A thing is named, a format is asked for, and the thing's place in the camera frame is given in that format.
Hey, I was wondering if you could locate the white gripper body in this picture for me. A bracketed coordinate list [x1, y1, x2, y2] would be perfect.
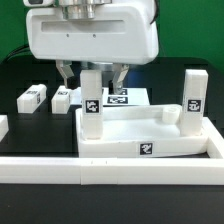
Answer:
[26, 4, 159, 64]

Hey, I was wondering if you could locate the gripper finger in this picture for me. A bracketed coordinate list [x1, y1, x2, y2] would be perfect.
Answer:
[56, 60, 74, 89]
[112, 64, 129, 95]

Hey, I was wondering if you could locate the white desk top tray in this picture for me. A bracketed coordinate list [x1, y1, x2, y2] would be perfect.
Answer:
[76, 104, 208, 158]

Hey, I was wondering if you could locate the fiducial marker sheet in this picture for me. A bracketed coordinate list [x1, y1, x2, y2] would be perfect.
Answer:
[70, 87, 151, 108]

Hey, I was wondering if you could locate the white left fence bar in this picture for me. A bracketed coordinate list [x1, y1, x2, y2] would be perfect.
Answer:
[0, 115, 9, 142]

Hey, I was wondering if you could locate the white fence bar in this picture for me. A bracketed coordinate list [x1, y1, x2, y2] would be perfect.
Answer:
[0, 115, 9, 142]
[0, 157, 224, 185]
[202, 117, 224, 159]

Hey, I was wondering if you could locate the white front fence bar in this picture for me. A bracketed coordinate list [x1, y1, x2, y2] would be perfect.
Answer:
[0, 157, 224, 185]

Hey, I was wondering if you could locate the white right fence bar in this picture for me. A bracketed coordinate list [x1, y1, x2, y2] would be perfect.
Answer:
[202, 117, 224, 159]

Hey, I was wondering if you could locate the black cable bundle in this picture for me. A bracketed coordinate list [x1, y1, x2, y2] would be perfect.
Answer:
[2, 44, 30, 64]

